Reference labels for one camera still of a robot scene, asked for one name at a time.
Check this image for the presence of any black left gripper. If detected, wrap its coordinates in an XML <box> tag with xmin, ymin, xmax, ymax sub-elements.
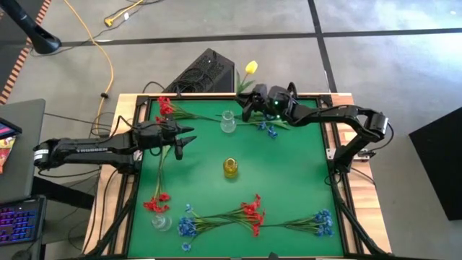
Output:
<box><xmin>131</xmin><ymin>120</ymin><xmax>199</xmax><ymax>161</ymax></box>

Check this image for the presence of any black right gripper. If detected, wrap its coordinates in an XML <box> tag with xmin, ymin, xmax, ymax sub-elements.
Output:
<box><xmin>235</xmin><ymin>83</ymin><xmax>301</xmax><ymax>123</ymax></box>

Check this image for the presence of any red artificial flower bunch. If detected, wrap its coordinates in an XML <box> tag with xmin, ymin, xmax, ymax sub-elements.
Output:
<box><xmin>143</xmin><ymin>144</ymin><xmax>173</xmax><ymax>214</ymax></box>
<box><xmin>154</xmin><ymin>95</ymin><xmax>222</xmax><ymax>126</ymax></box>
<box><xmin>193</xmin><ymin>194</ymin><xmax>266</xmax><ymax>238</ymax></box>

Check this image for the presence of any amber glass vase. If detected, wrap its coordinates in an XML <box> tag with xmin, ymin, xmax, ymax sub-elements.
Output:
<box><xmin>222</xmin><ymin>157</ymin><xmax>239</xmax><ymax>179</ymax></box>

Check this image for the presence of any clear textured glass vase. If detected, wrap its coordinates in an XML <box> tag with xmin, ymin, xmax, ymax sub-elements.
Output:
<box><xmin>219</xmin><ymin>110</ymin><xmax>237</xmax><ymax>134</ymax></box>

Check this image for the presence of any black computer tower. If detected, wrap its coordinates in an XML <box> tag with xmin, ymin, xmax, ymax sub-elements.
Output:
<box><xmin>164</xmin><ymin>48</ymin><xmax>235</xmax><ymax>94</ymax></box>

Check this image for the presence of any green table mat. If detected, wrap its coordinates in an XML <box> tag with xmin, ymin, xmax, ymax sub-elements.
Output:
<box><xmin>128</xmin><ymin>97</ymin><xmax>346</xmax><ymax>258</ymax></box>

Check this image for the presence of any clear ribbed glass bottle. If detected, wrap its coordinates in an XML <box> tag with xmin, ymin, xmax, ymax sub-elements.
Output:
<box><xmin>150</xmin><ymin>212</ymin><xmax>173</xmax><ymax>233</ymax></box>

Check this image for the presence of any grey desk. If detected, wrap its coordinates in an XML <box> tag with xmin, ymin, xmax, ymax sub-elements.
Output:
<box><xmin>0</xmin><ymin>98</ymin><xmax>47</xmax><ymax>205</ymax></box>

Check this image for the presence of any black stand pole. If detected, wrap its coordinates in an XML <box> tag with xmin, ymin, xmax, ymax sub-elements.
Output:
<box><xmin>0</xmin><ymin>0</ymin><xmax>62</xmax><ymax>55</ymax></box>

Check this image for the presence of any tablet with pink screen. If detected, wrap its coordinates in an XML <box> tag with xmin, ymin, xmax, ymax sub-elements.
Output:
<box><xmin>0</xmin><ymin>117</ymin><xmax>22</xmax><ymax>140</ymax></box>

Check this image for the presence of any colourful snack bag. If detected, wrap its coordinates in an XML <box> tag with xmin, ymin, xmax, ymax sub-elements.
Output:
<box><xmin>0</xmin><ymin>135</ymin><xmax>17</xmax><ymax>174</ymax></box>

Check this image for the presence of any backlit computer keyboard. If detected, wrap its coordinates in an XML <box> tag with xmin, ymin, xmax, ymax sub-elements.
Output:
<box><xmin>0</xmin><ymin>194</ymin><xmax>47</xmax><ymax>247</ymax></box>

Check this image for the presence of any black mat with orange stripes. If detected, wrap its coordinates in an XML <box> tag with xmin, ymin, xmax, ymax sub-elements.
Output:
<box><xmin>0</xmin><ymin>0</ymin><xmax>52</xmax><ymax>105</ymax></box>

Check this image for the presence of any large black box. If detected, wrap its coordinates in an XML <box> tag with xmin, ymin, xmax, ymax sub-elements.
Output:
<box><xmin>408</xmin><ymin>106</ymin><xmax>462</xmax><ymax>221</ymax></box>

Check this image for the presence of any black computer mouse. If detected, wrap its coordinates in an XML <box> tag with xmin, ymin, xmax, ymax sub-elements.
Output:
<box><xmin>10</xmin><ymin>248</ymin><xmax>33</xmax><ymax>260</ymax></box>

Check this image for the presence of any black aluminium table frame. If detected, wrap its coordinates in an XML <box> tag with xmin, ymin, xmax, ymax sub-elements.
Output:
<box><xmin>81</xmin><ymin>92</ymin><xmax>398</xmax><ymax>260</ymax></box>

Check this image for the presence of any long yellow extension cable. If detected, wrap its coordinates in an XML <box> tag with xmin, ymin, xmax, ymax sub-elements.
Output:
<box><xmin>63</xmin><ymin>0</ymin><xmax>116</xmax><ymax>137</ymax></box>

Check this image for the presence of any yellow power plug cord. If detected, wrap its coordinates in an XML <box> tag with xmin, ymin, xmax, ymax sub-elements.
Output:
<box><xmin>103</xmin><ymin>0</ymin><xmax>145</xmax><ymax>28</ymax></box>

